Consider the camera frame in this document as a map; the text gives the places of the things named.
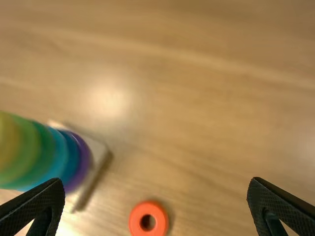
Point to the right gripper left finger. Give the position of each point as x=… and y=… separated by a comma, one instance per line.
x=29, y=209

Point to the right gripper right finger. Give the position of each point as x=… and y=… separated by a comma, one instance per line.
x=278, y=206

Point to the wooden peg base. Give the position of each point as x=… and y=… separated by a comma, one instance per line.
x=98, y=159

